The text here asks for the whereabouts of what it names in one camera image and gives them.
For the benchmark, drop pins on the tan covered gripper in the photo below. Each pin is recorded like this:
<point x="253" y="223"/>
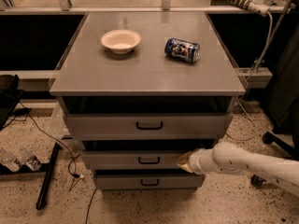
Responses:
<point x="194" y="162"/>

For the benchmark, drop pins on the grey drawer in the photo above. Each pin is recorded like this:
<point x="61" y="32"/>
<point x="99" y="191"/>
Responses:
<point x="138" y="154"/>
<point x="147" y="179"/>
<point x="88" y="127"/>

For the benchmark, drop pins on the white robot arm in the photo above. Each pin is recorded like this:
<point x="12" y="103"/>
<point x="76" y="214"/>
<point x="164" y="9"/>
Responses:
<point x="228" y="158"/>

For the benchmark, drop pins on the grey top drawer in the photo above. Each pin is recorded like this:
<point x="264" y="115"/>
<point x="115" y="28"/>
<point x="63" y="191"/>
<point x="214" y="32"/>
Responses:
<point x="88" y="127"/>

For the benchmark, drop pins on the grey bottom drawer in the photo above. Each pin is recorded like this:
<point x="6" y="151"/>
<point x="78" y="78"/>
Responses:
<point x="147" y="179"/>

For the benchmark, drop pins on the grey drawer cabinet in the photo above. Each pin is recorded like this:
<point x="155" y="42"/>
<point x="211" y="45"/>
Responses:
<point x="95" y="80"/>

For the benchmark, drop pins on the black office chair base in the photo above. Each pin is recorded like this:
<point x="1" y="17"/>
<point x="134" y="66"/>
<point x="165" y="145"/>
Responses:
<point x="269" y="138"/>

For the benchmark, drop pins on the blue soda can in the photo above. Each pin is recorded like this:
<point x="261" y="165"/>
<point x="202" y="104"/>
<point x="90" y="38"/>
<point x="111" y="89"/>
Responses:
<point x="182" y="50"/>

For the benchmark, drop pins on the white bowl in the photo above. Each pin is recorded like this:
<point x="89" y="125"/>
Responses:
<point x="120" y="41"/>

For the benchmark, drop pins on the black floor stand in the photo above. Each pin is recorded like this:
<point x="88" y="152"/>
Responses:
<point x="46" y="168"/>

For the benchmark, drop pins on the clear plastic bottle right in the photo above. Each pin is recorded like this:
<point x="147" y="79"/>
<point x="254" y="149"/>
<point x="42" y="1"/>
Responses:
<point x="30" y="159"/>

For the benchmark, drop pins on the clear plastic bottle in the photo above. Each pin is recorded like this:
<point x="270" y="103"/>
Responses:
<point x="30" y="159"/>
<point x="10" y="161"/>

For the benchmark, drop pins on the clear plastic bottle left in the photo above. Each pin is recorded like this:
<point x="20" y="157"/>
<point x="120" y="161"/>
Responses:
<point x="10" y="161"/>

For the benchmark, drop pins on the white power strip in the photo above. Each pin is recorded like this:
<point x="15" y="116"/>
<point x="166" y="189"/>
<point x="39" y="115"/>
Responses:
<point x="256" y="6"/>

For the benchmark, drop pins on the black chair at left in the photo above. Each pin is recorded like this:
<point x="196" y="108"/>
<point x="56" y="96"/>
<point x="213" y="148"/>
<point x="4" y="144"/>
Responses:
<point x="9" y="96"/>

